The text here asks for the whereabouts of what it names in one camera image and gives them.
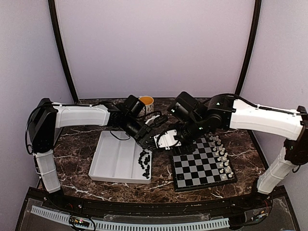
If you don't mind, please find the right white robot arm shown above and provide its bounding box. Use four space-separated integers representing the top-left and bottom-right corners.
164 91 308 209

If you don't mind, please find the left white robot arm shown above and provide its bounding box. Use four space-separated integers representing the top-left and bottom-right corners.
25 95 156 210

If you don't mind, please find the black chess pieces pile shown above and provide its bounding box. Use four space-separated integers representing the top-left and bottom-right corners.
138 150 151 179

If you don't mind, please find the white chess piece row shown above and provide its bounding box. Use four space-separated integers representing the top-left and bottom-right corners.
208 135 235 182

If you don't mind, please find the black white chess board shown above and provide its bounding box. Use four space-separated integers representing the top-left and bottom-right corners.
171 137 237 192

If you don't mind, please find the white plastic tray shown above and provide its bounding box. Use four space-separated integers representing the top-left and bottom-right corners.
89 131 152 184

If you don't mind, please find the yellow patterned mug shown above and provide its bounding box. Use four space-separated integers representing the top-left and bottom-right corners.
138 96 154 119

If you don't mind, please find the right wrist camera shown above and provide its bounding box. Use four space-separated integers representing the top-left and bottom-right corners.
154 129 181 150

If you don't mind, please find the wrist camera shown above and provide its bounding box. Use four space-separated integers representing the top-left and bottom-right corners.
145 115 168 128
154 129 181 150

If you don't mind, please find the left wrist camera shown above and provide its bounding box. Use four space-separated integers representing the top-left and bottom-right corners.
145 115 168 128

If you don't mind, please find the white slotted cable duct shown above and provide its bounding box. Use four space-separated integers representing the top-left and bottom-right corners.
30 206 230 231

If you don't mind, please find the black front rail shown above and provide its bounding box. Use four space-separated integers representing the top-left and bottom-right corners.
26 186 286 217

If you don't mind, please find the right black frame post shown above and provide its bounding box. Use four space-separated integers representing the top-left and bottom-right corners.
235 0 262 95

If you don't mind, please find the black frame post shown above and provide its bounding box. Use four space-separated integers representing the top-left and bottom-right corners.
48 0 79 103
235 0 262 95

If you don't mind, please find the left black frame post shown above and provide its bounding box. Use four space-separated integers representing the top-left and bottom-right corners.
48 0 79 103

